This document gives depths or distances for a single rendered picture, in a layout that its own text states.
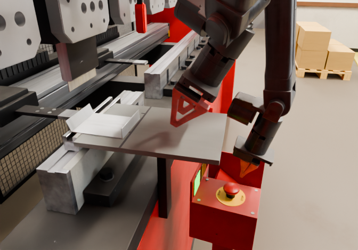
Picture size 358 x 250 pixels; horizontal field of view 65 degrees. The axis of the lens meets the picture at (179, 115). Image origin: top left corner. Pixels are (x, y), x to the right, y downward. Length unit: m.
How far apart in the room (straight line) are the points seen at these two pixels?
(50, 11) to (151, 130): 0.26
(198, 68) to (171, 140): 0.14
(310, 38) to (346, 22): 1.98
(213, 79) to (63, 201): 0.34
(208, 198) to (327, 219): 1.31
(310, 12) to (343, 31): 0.70
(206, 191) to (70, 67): 0.44
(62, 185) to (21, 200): 1.57
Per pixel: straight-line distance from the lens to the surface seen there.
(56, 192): 0.56
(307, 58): 4.36
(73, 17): 0.47
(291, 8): 0.58
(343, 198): 2.15
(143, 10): 0.66
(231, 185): 0.72
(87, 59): 0.57
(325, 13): 6.16
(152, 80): 0.99
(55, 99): 0.90
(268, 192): 2.00
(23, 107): 0.72
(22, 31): 0.39
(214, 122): 0.58
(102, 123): 0.58
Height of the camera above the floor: 1.26
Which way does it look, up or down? 26 degrees down
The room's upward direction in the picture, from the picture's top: straight up
